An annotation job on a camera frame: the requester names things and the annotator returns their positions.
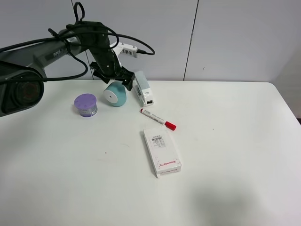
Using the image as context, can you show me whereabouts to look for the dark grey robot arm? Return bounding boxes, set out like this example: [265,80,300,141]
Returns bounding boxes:
[0,20,134,117]

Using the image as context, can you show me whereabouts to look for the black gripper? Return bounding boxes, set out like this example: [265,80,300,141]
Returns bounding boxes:
[77,21,135,91]

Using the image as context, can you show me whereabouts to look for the teal electric pencil sharpener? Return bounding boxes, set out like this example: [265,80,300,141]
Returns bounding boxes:
[103,81,127,107]

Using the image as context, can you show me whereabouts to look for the red white marker pen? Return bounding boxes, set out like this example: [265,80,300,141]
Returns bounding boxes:
[140,108,176,131]

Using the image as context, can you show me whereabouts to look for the purple lidded round container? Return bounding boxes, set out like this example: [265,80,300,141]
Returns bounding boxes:
[74,93,98,117]

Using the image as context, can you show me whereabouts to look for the white cardboard box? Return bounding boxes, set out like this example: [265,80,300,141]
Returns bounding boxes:
[143,126,182,178]

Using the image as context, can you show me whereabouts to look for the black cable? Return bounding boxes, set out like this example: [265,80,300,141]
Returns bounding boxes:
[0,1,156,83]

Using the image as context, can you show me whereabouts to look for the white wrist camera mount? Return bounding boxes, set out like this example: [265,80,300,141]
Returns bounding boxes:
[110,42,138,67]

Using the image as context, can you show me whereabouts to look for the white grey stapler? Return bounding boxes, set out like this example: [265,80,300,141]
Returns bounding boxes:
[133,71,155,107]

